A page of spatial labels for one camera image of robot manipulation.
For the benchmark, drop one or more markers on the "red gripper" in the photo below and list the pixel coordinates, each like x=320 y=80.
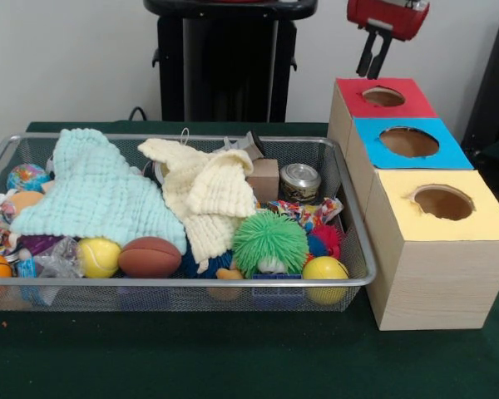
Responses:
x=391 y=14

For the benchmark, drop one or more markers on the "silver metal can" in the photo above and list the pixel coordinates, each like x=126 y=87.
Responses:
x=300 y=183

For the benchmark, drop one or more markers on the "cream waffle cloth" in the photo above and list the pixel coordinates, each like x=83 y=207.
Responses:
x=208 y=191

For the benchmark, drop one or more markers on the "wooden box with three holes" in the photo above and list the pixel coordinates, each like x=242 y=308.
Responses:
x=432 y=282

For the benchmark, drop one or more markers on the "plain wooden cube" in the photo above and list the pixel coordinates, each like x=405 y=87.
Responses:
x=264 y=178

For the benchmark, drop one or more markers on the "green spiky rubber ball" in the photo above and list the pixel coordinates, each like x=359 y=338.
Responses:
x=270 y=243

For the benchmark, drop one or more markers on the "yellow smiley foam ball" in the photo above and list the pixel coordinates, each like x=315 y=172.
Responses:
x=324 y=270

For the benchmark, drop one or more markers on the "brown toy football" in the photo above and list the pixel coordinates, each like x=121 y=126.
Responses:
x=149 y=257

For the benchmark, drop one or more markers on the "mint green waffle cloth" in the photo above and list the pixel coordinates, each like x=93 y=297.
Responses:
x=91 y=187

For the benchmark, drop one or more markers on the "dark green table cloth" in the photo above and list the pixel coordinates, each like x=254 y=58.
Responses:
x=233 y=357

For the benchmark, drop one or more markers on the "yellow tennis ball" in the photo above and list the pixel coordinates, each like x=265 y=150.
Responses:
x=99 y=257

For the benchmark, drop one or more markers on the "globe print foam ball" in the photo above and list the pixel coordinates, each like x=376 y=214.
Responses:
x=27 y=176

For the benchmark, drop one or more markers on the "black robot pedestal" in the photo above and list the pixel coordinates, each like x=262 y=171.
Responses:
x=216 y=62

